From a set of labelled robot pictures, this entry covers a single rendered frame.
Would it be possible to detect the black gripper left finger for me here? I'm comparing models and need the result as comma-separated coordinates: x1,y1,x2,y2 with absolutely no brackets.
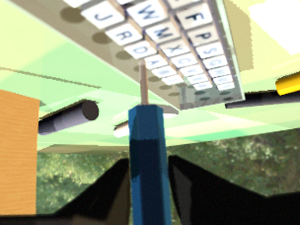
0,158,131,225

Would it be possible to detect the blue stylus with tan tip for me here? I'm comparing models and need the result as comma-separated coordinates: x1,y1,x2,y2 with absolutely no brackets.
127,64,172,225

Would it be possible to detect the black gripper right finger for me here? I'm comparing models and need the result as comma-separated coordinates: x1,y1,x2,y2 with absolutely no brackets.
168,155,300,225

